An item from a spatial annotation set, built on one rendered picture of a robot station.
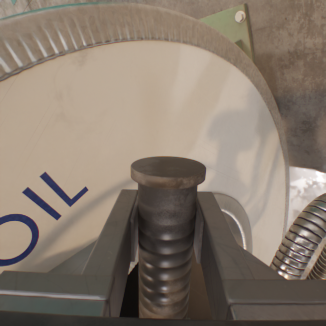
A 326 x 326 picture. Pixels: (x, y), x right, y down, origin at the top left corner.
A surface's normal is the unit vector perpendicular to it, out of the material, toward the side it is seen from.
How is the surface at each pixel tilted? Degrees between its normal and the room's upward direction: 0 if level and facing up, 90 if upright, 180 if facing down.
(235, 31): 0
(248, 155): 90
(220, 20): 0
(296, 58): 0
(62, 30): 90
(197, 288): 58
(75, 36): 91
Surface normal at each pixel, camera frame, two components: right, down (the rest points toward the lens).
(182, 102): 0.69, 0.15
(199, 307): -0.53, -0.56
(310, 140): -0.65, 0.57
